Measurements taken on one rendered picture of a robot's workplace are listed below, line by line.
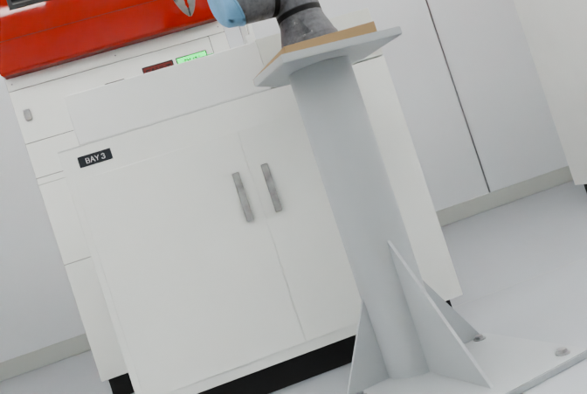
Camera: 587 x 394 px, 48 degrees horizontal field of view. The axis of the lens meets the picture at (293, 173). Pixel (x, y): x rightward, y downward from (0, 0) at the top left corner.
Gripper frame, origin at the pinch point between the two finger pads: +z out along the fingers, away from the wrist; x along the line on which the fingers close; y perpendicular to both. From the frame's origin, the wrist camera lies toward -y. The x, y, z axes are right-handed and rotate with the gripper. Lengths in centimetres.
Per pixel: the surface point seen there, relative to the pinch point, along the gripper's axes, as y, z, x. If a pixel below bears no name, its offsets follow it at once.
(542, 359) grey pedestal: -54, 109, -45
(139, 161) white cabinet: -3.9, 37.5, 26.1
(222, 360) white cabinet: -4, 96, 21
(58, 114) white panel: 59, 6, 52
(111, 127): -3.9, 26.5, 30.5
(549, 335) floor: -38, 111, -55
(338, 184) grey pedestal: -33, 60, -18
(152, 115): -3.9, 26.6, 19.0
